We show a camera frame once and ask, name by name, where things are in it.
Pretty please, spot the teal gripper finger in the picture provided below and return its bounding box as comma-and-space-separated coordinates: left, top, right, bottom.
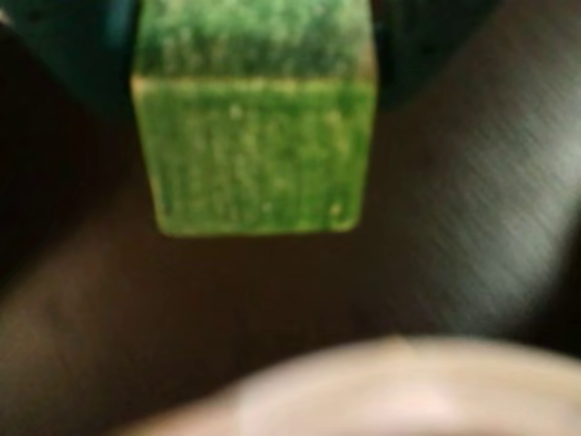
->
11, 0, 138, 120
370, 0, 497, 111

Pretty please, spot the green square wooden block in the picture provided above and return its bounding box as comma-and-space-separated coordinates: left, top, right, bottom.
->
129, 0, 379, 239

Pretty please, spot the white round shape sorter ring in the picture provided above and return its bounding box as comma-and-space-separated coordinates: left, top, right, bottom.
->
111, 334, 581, 436

